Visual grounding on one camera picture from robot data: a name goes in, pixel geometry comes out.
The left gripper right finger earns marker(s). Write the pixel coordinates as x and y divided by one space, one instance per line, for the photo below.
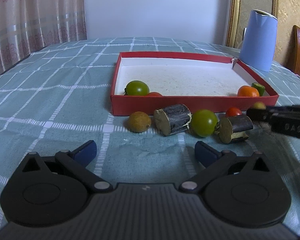
243 191

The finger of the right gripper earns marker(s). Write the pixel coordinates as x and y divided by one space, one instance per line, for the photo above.
264 115

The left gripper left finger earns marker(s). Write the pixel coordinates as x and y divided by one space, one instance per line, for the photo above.
44 191

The brown longan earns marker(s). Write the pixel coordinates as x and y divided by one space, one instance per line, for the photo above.
258 105
139 122

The green cucumber piece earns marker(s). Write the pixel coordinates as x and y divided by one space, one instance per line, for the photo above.
259 87

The orange mandarin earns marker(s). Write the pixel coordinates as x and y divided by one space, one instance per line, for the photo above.
247 91

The red cherry tomato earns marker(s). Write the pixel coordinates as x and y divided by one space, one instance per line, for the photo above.
154 94
233 111

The dark sugarcane piece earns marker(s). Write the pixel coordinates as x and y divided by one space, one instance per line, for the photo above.
234 128
172 119

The green tomato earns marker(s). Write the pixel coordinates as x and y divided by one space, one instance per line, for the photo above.
136 88
203 123

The blue electric kettle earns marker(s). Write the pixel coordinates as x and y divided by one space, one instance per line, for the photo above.
258 45

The teal checked bed cover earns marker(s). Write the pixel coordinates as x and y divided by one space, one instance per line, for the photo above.
59 98

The red cardboard tray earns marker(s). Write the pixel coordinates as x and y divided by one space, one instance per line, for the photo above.
199 81

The pink patterned curtain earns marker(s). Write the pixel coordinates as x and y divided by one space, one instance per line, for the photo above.
27 26

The white wall switch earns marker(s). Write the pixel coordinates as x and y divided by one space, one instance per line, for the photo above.
244 32

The gold wall moulding frame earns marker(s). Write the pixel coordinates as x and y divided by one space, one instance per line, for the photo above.
239 11

